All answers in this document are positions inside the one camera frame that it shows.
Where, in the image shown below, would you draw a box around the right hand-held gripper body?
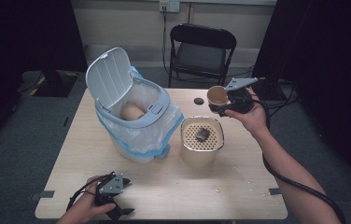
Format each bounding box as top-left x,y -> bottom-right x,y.
223,77 -> 260,116

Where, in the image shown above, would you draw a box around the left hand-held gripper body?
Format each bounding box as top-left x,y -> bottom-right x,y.
94,171 -> 125,220

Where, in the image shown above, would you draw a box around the brown paper cup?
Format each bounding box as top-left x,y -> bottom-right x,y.
119,102 -> 147,122
206,85 -> 232,107

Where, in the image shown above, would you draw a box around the dark wet tea dregs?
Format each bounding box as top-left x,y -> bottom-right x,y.
194,127 -> 211,144

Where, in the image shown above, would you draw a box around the beige strainer-top bin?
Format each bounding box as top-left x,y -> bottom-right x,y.
179,116 -> 226,168

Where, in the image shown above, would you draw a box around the white grey lidded trash can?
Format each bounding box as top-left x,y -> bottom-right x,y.
85,46 -> 173,164

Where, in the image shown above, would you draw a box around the person's right hand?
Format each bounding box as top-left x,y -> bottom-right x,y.
224,86 -> 270,139

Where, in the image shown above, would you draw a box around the person's left hand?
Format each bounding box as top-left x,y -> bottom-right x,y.
65,175 -> 117,222

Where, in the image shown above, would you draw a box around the black folding chair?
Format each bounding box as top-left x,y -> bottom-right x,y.
167,22 -> 238,91

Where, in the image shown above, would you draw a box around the dark curtain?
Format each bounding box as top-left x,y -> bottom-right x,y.
252,0 -> 351,202
0,0 -> 90,158

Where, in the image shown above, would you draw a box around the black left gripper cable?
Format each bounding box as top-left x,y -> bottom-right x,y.
66,172 -> 116,212

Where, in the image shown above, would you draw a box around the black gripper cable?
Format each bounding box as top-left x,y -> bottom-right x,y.
66,172 -> 116,212
251,97 -> 348,224

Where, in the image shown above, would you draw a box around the black floor cables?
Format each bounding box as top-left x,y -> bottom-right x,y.
224,64 -> 300,129

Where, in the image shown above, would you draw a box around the black wall power cable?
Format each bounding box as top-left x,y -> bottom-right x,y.
161,7 -> 172,77

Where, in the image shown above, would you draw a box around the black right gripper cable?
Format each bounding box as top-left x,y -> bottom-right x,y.
251,97 -> 348,224

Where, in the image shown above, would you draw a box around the white wall socket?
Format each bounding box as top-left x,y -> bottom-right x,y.
159,0 -> 181,14

